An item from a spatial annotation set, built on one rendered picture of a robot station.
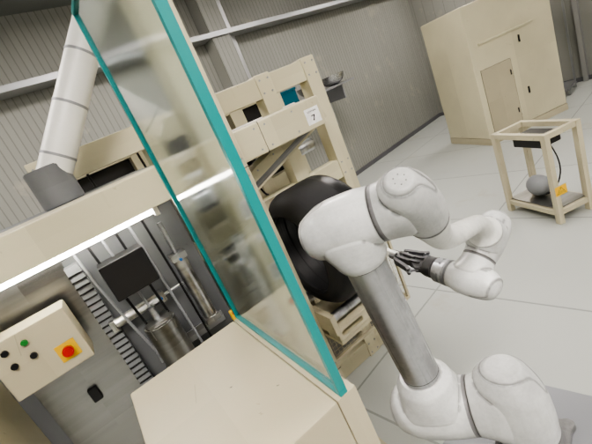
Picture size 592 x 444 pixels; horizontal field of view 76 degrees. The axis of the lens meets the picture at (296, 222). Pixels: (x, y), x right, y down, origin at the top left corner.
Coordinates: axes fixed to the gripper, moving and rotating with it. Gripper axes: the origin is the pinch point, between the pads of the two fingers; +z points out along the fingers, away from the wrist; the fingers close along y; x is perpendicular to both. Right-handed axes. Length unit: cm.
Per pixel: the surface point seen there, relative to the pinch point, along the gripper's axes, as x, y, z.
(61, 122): -83, 75, 71
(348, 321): 30.9, 17.4, 17.8
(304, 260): 20, 6, 61
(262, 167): -31, 2, 76
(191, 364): -12, 81, 1
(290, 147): -34, -17, 76
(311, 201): -23.9, 10.4, 27.5
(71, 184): -62, 82, 69
